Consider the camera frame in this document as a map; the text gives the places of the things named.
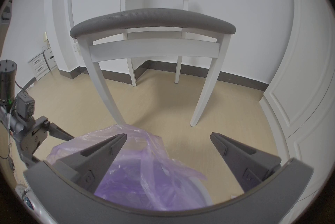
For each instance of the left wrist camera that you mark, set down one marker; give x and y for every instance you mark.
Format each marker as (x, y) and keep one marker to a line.
(25, 106)

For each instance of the white wall socket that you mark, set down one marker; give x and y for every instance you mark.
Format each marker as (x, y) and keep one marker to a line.
(76, 47)

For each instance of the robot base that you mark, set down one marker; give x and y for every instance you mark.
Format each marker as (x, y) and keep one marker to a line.
(26, 199)

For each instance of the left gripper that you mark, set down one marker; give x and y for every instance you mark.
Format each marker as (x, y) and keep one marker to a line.
(31, 136)

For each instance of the white trash bin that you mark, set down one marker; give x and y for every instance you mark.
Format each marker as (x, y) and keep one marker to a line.
(202, 189)

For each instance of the white wardrobe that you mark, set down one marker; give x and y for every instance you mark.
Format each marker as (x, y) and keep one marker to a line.
(301, 86)

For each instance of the crumpled white paper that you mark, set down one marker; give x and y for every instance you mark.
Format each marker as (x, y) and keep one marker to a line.
(233, 196)

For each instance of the white chair with grey cushions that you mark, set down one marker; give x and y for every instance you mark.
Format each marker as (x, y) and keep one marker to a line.
(157, 21)

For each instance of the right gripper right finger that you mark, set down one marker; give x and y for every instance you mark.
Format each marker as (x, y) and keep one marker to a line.
(251, 165)

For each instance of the white chest of drawers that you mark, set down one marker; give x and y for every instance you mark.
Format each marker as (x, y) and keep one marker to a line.
(39, 67)

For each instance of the purple plastic bag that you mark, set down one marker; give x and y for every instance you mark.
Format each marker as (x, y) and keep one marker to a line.
(136, 178)

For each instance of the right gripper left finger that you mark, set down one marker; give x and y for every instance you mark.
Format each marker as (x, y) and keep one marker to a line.
(86, 165)

